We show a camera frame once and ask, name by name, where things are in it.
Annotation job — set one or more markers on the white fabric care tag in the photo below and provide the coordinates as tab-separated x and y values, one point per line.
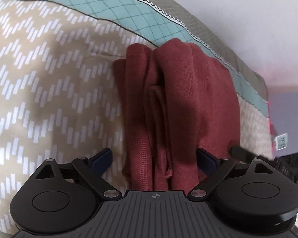
281	141

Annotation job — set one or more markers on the maroon long sleeve sweater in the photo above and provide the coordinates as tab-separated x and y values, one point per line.
175	100

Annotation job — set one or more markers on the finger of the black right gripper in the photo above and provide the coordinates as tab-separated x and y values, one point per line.
244	155

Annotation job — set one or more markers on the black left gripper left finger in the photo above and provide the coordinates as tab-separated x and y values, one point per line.
63	196

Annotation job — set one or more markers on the patterned quilted bedspread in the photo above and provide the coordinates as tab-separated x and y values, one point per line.
58	97

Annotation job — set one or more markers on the pink bed sheet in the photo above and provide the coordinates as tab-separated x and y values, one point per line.
273	132

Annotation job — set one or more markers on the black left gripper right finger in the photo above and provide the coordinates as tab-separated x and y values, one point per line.
246	195

